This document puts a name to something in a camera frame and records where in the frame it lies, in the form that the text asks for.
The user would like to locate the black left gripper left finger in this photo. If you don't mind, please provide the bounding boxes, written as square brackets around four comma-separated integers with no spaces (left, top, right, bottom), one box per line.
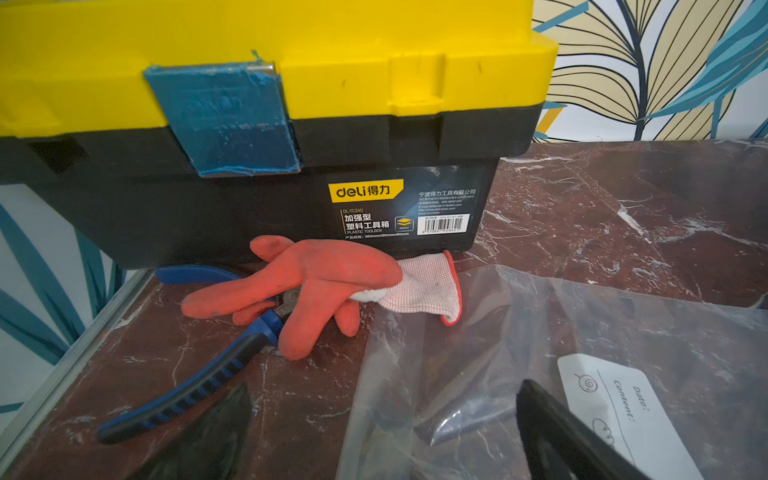
[129,383,251,479]

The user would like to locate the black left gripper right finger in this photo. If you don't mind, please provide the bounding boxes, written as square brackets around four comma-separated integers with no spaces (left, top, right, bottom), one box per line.
[516,379,648,480]

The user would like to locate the yellow black plastic toolbox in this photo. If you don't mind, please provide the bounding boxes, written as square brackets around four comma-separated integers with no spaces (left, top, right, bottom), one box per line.
[1,1,558,268]

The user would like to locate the blue black handled pliers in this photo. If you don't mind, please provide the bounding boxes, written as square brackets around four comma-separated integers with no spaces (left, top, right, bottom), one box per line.
[97,287,300,444]

